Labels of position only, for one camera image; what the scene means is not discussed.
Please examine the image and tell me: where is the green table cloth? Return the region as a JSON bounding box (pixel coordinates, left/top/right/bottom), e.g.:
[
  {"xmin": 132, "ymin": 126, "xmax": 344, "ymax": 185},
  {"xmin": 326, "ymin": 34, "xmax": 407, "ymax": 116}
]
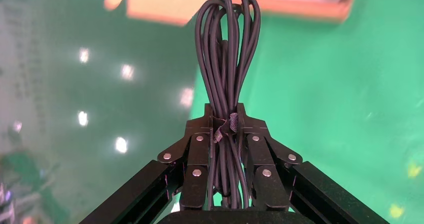
[{"xmin": 188, "ymin": 4, "xmax": 424, "ymax": 224}]

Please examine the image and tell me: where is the black data cable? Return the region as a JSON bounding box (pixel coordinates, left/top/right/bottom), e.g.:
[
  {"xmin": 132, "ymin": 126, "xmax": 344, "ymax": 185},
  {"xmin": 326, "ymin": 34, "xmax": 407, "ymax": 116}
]
[{"xmin": 194, "ymin": 0, "xmax": 262, "ymax": 210}]

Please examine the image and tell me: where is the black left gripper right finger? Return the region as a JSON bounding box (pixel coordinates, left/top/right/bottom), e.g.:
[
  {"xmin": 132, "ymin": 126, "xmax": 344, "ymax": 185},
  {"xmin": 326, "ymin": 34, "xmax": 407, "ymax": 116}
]
[{"xmin": 238, "ymin": 103, "xmax": 390, "ymax": 224}]

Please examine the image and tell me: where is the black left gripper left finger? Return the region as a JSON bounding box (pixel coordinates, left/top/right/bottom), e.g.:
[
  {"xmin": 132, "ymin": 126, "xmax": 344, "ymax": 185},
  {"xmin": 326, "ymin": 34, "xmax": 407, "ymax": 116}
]
[{"xmin": 79, "ymin": 103, "xmax": 213, "ymax": 224}]

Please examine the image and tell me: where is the open brown cardboard box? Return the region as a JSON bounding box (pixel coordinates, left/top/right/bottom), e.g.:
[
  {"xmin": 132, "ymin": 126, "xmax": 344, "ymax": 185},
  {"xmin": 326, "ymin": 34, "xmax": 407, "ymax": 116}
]
[{"xmin": 104, "ymin": 0, "xmax": 360, "ymax": 26}]

